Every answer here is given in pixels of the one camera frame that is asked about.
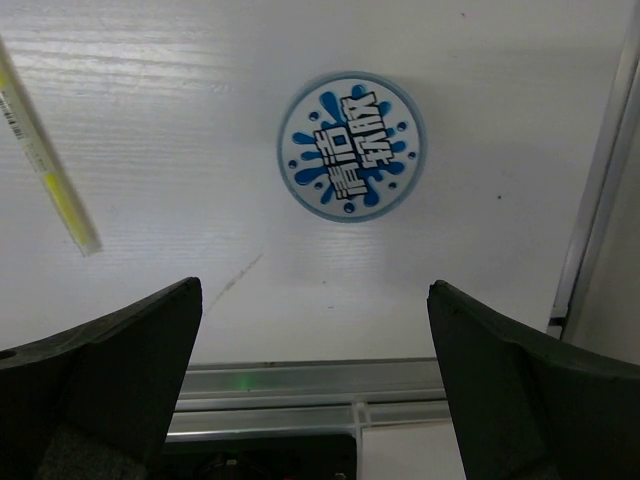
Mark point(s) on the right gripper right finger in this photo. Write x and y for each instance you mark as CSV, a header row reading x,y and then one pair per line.
x,y
527,406

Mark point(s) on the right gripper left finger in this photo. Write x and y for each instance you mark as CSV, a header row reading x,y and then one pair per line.
x,y
96,401

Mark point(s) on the yellow gel pen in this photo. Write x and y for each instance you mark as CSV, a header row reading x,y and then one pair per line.
x,y
20,115

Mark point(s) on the aluminium front rail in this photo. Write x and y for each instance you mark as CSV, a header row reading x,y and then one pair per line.
x,y
238,401

